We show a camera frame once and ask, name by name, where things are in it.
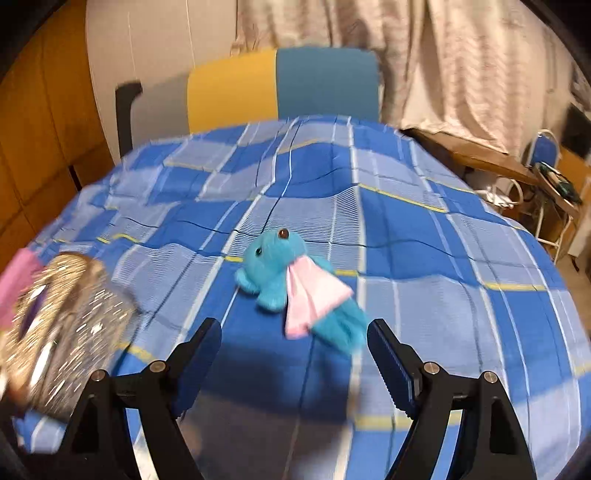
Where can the gold metallic tin box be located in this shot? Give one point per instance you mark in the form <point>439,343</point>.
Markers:
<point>72,321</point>

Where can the beige curtain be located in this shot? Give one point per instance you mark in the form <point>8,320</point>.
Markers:
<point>485,71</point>

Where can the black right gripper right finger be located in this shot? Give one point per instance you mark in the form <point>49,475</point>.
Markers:
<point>410,381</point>

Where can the blue plaid tablecloth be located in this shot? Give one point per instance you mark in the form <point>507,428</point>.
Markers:
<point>466,287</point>

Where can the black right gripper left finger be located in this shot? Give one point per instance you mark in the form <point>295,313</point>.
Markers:
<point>173,384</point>

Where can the yellow blue grey chair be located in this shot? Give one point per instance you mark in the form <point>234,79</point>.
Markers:
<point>263,85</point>

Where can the blue plush toy pink scarf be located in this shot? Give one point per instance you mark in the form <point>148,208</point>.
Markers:
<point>277,269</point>

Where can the blue folding chair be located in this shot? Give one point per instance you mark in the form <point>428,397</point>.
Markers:
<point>543,148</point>

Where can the wooden side table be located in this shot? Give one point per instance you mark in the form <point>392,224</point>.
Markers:
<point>457,154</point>

